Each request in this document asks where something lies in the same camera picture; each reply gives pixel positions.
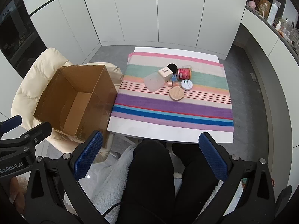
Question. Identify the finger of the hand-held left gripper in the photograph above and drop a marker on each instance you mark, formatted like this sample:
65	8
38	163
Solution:
11	122
39	129

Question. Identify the clear plastic lid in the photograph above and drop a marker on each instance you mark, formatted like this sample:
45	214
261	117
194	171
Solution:
188	66

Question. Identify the striped cloth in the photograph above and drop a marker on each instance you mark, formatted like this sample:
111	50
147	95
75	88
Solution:
163	107

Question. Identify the red tin can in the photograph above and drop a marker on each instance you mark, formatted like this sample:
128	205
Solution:
185	74

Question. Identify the frosted translucent square case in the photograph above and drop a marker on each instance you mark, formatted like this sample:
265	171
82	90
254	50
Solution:
153	82

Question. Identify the person's left hand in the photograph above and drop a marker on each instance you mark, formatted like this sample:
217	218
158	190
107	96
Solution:
16	196

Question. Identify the cream padded armchair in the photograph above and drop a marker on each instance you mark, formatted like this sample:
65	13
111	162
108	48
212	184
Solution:
39	67

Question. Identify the small beige carton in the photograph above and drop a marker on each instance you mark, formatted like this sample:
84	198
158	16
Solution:
164	73

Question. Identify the white round tin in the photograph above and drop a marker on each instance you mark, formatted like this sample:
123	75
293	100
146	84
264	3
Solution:
186	85

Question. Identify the beige round compact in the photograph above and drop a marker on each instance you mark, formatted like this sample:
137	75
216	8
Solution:
176	94

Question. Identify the cardboard box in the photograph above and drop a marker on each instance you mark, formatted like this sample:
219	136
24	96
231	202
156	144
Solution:
70	86

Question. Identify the rose gold small bottle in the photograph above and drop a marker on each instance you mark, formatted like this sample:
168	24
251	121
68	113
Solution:
172	84

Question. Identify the white table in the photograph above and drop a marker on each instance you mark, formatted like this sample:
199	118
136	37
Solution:
151	134

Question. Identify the tall white bottle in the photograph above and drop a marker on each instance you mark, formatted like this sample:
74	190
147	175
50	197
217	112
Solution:
272	14

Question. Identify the small blue item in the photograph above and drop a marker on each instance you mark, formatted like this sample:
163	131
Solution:
174	77

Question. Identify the dark shelf counter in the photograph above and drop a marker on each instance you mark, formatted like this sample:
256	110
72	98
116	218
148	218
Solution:
264	21

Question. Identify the brown printed box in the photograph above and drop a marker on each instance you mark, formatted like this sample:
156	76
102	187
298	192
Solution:
265	5

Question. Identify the light blue fleece blanket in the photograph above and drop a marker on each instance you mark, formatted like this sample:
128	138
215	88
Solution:
109	191

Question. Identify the floor socket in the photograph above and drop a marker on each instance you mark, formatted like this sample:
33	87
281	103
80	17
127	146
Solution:
253	77

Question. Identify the black built-in oven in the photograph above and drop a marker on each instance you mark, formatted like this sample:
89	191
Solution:
16	35

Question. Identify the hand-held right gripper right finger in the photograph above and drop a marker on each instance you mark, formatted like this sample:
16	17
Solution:
213	156

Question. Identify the pink plush toy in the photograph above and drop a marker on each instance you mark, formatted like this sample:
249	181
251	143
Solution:
252	4

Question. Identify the small white bottle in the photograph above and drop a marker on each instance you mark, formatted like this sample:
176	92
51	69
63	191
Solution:
278	26

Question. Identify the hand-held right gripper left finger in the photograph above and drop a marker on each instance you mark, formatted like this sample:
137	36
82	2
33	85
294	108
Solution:
90	154

